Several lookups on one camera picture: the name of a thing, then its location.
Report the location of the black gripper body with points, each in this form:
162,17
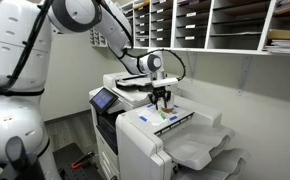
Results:
161,91

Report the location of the green marker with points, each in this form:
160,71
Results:
161,115

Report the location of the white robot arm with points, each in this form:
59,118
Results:
15,66

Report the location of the white and brown mug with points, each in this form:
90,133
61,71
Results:
168,108

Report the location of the blue tape piece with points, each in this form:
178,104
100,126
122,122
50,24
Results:
150,105
143,118
176,106
173,118

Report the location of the white paper sheet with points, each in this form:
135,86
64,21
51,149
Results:
151,116

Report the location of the white office printer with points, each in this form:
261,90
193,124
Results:
131,93

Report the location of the white printer finisher unit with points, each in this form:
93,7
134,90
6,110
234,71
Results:
141,146

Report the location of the printer touch screen panel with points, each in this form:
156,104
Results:
102,99

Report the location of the white mail sorter shelf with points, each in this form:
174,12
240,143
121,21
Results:
201,50

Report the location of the white shelf label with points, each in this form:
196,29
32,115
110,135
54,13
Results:
190,26
189,37
191,14

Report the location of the yellow folder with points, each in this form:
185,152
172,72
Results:
141,5

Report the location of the orange and black tool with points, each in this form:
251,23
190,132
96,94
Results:
76,165

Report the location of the black base platform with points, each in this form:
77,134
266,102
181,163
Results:
68,156

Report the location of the white paper stack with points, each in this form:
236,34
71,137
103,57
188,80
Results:
285,46

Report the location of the manila folder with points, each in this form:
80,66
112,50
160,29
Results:
286,34

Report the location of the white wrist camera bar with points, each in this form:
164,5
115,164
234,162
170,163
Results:
165,82

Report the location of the white shelf bracket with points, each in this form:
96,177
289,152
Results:
191,66
243,76

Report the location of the small white wall organizer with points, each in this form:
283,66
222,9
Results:
98,38

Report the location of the black rounded mount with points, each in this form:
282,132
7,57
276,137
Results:
16,153

